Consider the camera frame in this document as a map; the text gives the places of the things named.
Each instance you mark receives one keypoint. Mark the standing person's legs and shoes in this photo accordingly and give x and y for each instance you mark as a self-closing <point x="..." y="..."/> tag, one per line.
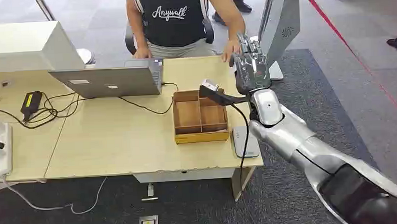
<point x="235" y="6"/>

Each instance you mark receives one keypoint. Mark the person's right hand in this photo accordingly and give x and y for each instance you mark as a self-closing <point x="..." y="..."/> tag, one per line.
<point x="143" y="53"/>

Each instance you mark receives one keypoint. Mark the small white bracket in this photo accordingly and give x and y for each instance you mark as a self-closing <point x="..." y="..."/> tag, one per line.
<point x="150" y="193"/>

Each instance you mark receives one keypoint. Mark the white box cabinet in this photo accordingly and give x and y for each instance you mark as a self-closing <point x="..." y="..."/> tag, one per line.
<point x="21" y="48"/>

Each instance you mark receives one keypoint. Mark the round white base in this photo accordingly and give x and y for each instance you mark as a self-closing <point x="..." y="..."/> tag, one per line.
<point x="85" y="56"/>

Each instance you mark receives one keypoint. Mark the grey panel stand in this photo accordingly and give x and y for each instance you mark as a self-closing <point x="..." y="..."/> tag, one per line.
<point x="278" y="24"/>

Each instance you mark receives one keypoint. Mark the white power strip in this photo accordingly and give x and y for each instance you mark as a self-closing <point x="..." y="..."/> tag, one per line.
<point x="1" y="150"/>

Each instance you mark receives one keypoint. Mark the person's left hand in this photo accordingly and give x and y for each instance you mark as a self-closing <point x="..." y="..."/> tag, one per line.
<point x="231" y="49"/>

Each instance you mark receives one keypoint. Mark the wooden compartment box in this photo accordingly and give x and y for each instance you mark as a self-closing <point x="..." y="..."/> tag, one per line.
<point x="198" y="116"/>

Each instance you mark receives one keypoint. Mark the black power adapter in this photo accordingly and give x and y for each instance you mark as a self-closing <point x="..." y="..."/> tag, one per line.
<point x="30" y="103"/>

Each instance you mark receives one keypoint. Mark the person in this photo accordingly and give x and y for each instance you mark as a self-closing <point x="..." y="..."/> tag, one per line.
<point x="172" y="22"/>

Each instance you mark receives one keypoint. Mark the pale desk leg panel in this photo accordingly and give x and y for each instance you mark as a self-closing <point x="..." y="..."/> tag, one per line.
<point x="242" y="184"/>

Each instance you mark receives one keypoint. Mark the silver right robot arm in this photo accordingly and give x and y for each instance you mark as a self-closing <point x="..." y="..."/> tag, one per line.
<point x="300" y="140"/>

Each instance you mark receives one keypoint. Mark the metal pole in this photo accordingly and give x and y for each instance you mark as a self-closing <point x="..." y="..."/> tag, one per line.
<point x="45" y="8"/>

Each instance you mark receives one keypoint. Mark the grey flat pad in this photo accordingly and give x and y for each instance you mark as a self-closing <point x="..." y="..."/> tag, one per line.
<point x="245" y="146"/>

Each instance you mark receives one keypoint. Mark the grey laptop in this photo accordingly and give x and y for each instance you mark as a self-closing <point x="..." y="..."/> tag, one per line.
<point x="116" y="82"/>

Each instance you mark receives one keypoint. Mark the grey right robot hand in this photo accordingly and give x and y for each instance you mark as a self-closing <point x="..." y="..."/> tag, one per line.
<point x="252" y="70"/>

